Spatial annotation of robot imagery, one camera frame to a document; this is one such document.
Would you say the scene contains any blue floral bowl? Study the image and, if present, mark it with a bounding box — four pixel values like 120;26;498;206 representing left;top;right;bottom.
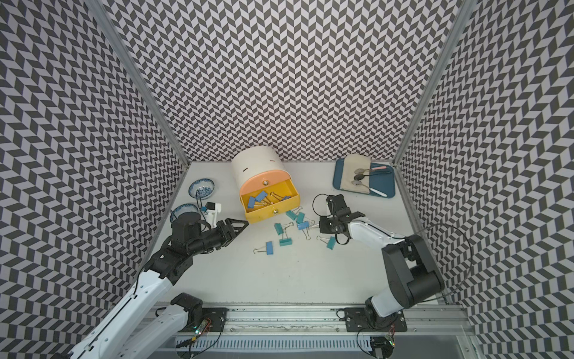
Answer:
188;178;215;200
170;203;199;223

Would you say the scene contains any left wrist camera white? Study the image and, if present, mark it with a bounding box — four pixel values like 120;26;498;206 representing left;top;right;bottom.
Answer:
201;202;222;228

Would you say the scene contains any beige folded cloth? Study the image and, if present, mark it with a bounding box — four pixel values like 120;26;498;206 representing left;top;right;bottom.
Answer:
339;153;372;194

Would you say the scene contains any blue floral bowl near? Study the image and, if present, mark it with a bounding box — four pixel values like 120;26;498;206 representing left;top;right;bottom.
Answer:
170;203;199;223

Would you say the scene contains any green binder clip centre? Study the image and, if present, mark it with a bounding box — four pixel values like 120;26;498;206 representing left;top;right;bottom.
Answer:
279;232;293;247

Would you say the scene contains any aluminium corner post right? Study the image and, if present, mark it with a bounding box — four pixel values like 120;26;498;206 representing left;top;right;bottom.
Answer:
393;0;478;166

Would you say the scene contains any green binder clip far right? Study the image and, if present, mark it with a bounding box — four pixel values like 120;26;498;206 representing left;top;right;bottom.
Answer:
316;236;337;250

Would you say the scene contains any aluminium front rail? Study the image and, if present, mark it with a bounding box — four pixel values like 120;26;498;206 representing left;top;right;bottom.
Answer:
102;304;472;337

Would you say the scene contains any yellow drawer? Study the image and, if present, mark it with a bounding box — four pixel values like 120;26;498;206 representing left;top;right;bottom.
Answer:
240;179;300;224

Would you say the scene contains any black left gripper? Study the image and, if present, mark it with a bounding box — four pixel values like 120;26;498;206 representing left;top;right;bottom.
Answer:
188;217;250;257

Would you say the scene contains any green binder clip left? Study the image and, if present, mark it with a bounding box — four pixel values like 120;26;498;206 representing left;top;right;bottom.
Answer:
274;222;294;237

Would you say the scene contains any blue floral bowl far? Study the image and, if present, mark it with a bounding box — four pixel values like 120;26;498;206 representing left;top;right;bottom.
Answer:
188;178;215;200

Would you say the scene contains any white handled spoon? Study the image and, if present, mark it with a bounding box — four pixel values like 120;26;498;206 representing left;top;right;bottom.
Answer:
351;180;388;197

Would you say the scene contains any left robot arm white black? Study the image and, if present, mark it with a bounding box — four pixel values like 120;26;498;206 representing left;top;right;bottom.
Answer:
63;212;249;358

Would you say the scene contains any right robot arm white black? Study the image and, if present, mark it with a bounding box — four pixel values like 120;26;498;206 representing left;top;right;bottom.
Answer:
319;194;445;328

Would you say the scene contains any aluminium corner post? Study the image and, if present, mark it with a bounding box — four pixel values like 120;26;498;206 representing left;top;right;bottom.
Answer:
85;0;190;167
393;0;478;166

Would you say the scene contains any cream round drawer cabinet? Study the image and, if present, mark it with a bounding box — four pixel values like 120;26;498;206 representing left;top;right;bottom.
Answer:
232;146;287;189

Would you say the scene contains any teal blue tray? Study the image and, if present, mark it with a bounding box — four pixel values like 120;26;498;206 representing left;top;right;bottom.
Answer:
332;159;397;198

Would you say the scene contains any aluminium corner post left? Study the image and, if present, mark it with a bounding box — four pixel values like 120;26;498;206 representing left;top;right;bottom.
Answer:
85;0;190;167

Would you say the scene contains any pink handled spoon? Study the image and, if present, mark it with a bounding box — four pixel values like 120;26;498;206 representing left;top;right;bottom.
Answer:
354;165;388;174

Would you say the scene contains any orange pink top drawer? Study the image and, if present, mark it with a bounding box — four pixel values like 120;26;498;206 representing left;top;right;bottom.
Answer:
239;170;291;195

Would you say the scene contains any teal handled spoon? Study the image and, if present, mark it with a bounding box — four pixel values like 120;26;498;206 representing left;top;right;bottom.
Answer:
354;169;393;181

